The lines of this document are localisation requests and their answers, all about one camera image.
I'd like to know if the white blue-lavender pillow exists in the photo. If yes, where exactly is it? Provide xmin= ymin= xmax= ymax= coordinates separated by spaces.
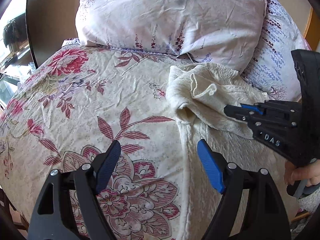
xmin=241 ymin=0 xmax=310 ymax=101

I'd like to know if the pale pink floral pillow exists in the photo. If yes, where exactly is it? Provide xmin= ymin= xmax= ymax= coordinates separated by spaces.
xmin=75 ymin=0 xmax=266 ymax=71

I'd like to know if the floral bed sheet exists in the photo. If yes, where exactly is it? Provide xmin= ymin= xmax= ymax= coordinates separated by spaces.
xmin=1 ymin=45 xmax=184 ymax=239

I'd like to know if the wooden bed headboard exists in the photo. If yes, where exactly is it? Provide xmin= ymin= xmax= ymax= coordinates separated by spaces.
xmin=303 ymin=7 xmax=320 ymax=51

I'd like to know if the black camera box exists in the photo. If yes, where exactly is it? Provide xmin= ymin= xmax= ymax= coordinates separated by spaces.
xmin=291 ymin=49 xmax=319 ymax=130

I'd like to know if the person's right hand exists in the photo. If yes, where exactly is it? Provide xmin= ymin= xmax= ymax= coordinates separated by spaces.
xmin=284 ymin=159 xmax=320 ymax=187

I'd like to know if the cream cable-knit sweater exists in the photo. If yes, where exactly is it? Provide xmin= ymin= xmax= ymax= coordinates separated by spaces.
xmin=166 ymin=63 xmax=298 ymax=239

